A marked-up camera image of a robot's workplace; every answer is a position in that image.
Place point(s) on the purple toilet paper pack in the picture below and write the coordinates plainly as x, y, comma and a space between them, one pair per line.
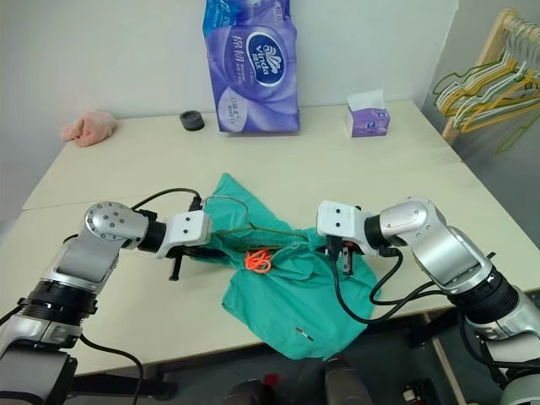
253, 67

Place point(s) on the dark rounded shape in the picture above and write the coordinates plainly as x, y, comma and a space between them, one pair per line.
348, 381
249, 392

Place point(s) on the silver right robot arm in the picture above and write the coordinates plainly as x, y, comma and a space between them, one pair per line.
455, 261

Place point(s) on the pink cloth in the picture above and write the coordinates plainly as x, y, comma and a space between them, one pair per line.
88, 128

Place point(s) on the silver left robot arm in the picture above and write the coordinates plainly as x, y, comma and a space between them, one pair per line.
71, 274

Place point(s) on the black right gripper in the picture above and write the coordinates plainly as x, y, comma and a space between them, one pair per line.
352, 246

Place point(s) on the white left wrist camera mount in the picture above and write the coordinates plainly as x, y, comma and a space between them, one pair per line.
185, 232

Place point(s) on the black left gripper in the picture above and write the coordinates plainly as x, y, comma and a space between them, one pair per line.
198, 252

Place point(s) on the black round dish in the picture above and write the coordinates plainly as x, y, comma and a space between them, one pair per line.
192, 120

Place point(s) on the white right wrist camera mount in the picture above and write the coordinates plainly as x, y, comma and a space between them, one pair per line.
341, 221

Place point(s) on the green shorts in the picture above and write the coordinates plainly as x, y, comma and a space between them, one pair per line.
291, 295

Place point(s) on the wooden clothes rack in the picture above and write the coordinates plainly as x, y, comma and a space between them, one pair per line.
493, 38

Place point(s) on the purple tissue box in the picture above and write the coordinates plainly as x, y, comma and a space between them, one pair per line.
367, 120

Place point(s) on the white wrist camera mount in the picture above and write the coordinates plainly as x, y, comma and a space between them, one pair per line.
185, 232
341, 221

